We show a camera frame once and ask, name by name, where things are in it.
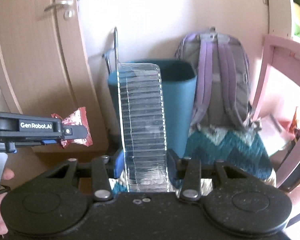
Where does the clear plastic tray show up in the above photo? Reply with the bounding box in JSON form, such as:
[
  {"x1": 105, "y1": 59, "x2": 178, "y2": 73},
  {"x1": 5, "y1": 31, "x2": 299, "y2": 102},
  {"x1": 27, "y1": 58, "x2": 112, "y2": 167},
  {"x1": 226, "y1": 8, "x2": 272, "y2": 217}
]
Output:
[{"x1": 117, "y1": 63, "x2": 170, "y2": 192}]

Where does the teal deer trash bin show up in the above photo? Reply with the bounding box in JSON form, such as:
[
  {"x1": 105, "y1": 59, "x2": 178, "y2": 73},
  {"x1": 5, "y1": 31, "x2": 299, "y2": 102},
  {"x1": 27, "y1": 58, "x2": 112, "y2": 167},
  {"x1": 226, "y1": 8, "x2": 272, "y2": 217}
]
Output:
[{"x1": 107, "y1": 58, "x2": 198, "y2": 159}]

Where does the teal white zigzag quilt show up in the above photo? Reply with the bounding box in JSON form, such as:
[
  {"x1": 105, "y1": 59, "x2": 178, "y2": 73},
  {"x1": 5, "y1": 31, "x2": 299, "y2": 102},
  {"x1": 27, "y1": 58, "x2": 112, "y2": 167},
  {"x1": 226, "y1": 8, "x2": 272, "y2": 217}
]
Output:
[{"x1": 110, "y1": 126, "x2": 276, "y2": 193}]

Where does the white bookshelf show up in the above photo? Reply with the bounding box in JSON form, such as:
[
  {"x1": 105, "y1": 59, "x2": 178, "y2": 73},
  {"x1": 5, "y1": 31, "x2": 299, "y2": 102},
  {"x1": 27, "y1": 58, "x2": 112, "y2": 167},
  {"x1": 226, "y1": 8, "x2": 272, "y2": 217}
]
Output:
[{"x1": 268, "y1": 0, "x2": 300, "y2": 43}]

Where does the pink wooden desk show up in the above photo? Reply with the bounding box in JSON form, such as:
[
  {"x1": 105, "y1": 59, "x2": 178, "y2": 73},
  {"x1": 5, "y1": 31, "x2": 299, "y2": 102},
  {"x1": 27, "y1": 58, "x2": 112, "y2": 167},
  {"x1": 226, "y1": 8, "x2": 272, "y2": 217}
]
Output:
[{"x1": 253, "y1": 35, "x2": 300, "y2": 187}]

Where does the silver door handle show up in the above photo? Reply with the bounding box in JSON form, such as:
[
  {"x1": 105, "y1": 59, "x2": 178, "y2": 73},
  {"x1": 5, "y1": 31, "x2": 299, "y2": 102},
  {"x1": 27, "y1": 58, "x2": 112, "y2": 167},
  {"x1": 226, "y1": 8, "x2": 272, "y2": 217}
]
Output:
[{"x1": 44, "y1": 0, "x2": 75, "y2": 20}]

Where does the beige wooden door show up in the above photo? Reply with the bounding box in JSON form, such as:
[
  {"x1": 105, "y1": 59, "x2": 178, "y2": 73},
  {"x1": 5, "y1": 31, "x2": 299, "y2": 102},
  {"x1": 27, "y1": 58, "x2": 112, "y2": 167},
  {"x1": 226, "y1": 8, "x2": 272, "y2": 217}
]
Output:
[{"x1": 0, "y1": 0, "x2": 108, "y2": 152}]

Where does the metal folding cart handle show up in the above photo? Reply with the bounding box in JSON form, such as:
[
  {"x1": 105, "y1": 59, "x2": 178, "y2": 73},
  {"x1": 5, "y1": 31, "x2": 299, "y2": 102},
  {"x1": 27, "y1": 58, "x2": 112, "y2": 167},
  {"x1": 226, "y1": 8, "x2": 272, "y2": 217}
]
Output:
[{"x1": 102, "y1": 27, "x2": 119, "y2": 75}]

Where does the purple grey backpack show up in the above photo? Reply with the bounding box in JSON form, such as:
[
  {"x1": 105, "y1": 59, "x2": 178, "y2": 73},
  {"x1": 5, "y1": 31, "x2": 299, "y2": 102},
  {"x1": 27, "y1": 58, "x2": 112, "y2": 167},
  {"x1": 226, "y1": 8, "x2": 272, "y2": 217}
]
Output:
[{"x1": 175, "y1": 27, "x2": 262, "y2": 131}]

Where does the red snack wrapper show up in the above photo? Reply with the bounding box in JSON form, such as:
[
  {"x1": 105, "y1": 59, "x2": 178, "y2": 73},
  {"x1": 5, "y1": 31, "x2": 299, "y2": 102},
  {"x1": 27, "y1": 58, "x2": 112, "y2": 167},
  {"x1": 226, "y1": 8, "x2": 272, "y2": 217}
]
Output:
[{"x1": 51, "y1": 107, "x2": 93, "y2": 148}]

